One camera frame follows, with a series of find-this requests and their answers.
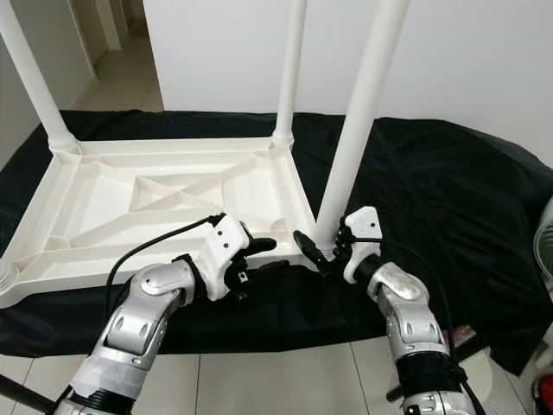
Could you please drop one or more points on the large pink towel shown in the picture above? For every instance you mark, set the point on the large pink towel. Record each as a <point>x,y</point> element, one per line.
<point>462,333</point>

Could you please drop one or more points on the white plastic table top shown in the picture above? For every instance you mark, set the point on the white plastic table top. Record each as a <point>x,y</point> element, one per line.
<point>155,194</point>

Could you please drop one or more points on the white plastic table leg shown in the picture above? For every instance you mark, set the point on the white plastic table leg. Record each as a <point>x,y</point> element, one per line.
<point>39,78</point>
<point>289,69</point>
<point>5,275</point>
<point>359,112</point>

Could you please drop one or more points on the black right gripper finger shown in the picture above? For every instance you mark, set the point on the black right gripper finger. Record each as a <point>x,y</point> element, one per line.
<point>311,249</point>

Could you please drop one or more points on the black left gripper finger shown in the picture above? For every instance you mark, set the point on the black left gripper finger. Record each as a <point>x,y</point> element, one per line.
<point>270,267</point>
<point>263,245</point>

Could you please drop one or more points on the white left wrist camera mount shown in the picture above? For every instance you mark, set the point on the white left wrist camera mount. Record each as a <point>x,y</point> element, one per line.
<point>229,248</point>

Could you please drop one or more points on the black metal table leg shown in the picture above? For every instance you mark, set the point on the black metal table leg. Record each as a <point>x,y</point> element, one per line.
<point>24,396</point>
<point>406,391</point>

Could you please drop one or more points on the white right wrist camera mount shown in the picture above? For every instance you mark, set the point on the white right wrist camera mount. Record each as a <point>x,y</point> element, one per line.
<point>365,229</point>

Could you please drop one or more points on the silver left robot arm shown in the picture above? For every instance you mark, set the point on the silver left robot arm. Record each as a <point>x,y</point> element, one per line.
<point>147,328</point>

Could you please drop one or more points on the black red floor device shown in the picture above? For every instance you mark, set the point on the black red floor device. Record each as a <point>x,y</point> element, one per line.
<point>544,385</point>

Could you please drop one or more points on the white standing fan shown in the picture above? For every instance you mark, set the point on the white standing fan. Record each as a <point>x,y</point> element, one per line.
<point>546,242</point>

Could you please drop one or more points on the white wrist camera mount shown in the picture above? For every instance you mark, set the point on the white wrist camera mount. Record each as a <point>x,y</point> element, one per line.
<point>365,229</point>
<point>229,248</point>

